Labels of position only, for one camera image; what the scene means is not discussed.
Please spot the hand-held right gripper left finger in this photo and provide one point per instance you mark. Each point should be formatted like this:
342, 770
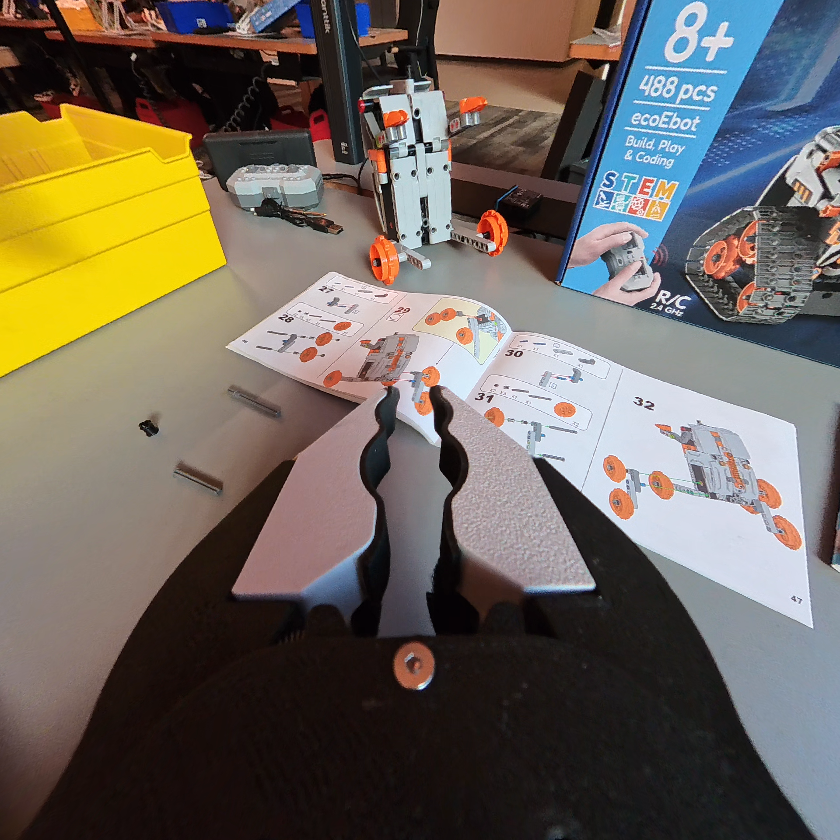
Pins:
305, 525

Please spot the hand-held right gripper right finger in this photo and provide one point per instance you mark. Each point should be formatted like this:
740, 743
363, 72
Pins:
515, 525

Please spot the thin dark axle piece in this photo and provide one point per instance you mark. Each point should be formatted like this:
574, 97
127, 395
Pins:
255, 402
198, 479

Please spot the dark connector pin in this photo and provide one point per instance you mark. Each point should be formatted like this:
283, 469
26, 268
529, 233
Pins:
148, 427

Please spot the yellow plastic bin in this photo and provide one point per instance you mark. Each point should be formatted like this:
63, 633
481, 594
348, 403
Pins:
92, 250

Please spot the grey desk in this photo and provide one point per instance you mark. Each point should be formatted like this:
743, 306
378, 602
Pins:
92, 565

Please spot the open white instruction booklet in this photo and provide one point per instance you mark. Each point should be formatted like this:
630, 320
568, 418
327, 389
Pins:
630, 407

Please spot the small black module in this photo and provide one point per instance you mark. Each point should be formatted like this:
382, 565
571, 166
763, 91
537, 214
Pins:
521, 204

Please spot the small colourful booklet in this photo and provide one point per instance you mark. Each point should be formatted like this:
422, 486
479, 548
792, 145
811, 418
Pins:
835, 492

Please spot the grey battery box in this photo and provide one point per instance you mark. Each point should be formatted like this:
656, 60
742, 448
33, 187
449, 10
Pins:
276, 187

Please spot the grey orange robot model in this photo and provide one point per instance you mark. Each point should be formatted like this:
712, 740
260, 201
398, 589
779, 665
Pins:
418, 177

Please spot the black flat box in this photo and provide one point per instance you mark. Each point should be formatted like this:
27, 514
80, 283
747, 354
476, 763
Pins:
260, 147

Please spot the blue toy robot box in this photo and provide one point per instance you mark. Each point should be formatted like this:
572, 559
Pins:
722, 171

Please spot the red bag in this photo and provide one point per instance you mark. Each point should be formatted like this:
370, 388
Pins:
171, 121

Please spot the black tall speaker box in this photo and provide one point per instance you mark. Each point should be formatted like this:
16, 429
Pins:
341, 79

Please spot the long wooden office table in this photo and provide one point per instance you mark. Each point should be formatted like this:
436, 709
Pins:
197, 40

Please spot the blue storage bin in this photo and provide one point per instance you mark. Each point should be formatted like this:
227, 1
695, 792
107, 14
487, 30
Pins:
194, 15
335, 16

